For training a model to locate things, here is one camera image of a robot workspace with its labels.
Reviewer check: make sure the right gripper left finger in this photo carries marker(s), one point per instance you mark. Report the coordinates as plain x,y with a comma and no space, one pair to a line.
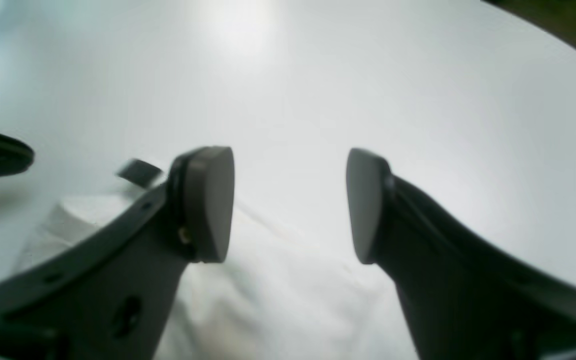
109,297

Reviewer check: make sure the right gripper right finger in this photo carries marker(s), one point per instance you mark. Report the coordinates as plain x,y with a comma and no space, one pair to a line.
462,297

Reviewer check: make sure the white printed T-shirt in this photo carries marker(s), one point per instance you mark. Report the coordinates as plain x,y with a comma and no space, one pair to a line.
281,296

